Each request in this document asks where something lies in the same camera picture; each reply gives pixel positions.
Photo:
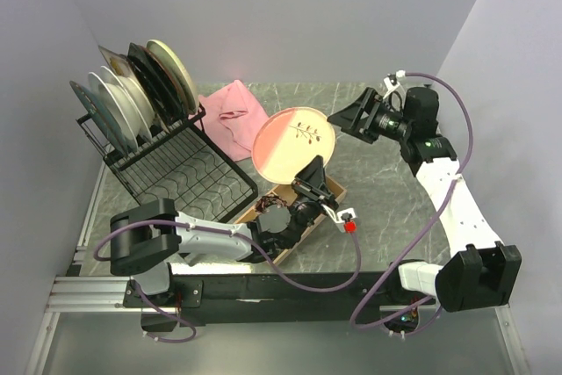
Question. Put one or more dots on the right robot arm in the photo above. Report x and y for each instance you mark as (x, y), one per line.
(482, 269)

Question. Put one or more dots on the square patterned glass plate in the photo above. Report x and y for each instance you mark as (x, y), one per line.
(118, 63)

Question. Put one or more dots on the brown rimmed dark plate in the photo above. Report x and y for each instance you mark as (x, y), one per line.
(170, 90)

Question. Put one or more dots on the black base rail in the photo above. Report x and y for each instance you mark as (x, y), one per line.
(201, 300)

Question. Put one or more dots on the black wire dish rack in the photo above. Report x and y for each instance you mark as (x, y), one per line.
(182, 164)

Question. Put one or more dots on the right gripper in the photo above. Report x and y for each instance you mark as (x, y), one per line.
(349, 120)

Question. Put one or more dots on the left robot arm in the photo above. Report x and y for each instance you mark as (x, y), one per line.
(147, 235)

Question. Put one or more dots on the teal glazed plate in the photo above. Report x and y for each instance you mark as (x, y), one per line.
(101, 116)

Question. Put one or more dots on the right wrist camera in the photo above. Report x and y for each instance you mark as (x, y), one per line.
(392, 83)

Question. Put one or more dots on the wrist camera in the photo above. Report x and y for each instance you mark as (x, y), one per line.
(345, 220)
(392, 83)

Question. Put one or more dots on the white deep plate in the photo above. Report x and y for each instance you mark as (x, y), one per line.
(120, 107)

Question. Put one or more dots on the floral rolled tie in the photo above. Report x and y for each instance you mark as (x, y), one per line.
(268, 201)

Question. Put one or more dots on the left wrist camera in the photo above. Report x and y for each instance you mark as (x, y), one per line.
(345, 220)

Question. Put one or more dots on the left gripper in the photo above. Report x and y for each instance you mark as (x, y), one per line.
(311, 184)

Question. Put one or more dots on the pale green plate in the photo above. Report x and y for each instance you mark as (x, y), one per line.
(172, 63)

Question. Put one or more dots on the black ribbed plate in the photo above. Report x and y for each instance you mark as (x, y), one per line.
(147, 77)

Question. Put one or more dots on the white round plate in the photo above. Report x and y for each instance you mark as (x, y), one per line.
(137, 100)

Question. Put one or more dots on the pink and cream plate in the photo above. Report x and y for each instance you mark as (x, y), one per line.
(289, 140)

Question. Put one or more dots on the pink folded cloth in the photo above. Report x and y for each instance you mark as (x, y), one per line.
(233, 118)

